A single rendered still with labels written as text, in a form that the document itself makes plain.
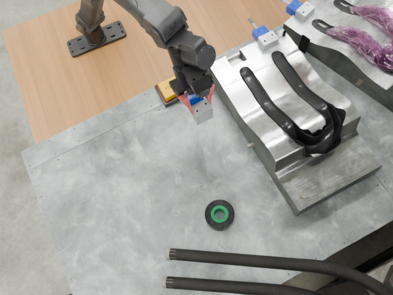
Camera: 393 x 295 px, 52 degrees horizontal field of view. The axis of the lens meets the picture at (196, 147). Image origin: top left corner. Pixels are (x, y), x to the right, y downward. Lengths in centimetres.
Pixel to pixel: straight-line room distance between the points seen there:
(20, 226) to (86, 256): 105
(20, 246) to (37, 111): 94
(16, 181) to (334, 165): 164
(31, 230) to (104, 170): 100
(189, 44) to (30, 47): 77
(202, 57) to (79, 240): 62
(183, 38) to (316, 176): 50
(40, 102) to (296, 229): 88
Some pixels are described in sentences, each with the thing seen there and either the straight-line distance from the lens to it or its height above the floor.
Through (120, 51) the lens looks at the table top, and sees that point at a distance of 143.
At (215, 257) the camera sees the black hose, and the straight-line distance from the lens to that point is 107.
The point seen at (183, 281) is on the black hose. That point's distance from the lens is 109.
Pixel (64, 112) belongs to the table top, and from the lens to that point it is 137.
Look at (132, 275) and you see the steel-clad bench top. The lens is 115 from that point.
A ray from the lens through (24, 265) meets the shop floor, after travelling 216.
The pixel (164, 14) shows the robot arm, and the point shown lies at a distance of 95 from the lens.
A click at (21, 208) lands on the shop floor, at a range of 223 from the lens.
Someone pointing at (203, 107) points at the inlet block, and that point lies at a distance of 108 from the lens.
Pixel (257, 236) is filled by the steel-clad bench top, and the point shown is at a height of 80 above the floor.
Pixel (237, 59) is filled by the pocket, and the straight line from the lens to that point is 128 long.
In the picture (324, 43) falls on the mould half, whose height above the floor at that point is 87.
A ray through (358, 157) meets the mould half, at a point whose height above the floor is 86.
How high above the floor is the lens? 191
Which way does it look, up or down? 67 degrees down
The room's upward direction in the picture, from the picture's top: 12 degrees counter-clockwise
